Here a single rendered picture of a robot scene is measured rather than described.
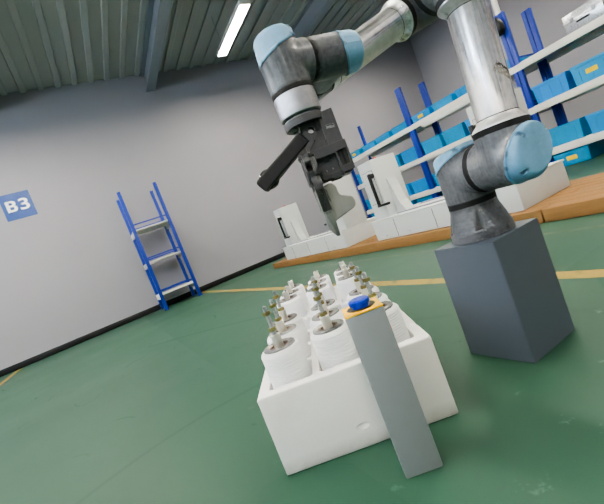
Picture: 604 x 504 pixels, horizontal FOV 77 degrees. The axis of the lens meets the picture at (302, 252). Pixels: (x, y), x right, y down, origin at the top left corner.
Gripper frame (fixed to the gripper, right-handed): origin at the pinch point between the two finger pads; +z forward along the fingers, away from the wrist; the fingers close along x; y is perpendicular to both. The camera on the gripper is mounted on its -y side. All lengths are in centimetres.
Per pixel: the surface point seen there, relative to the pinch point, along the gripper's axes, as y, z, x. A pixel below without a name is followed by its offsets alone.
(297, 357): -16.3, 23.9, 13.7
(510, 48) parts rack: 296, -104, 398
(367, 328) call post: -0.6, 17.8, -3.5
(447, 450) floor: 5.3, 46.2, 0.1
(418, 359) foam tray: 7.7, 32.1, 9.5
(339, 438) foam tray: -13.8, 42.2, 9.5
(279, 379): -21.6, 26.7, 12.7
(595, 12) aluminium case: 339, -91, 327
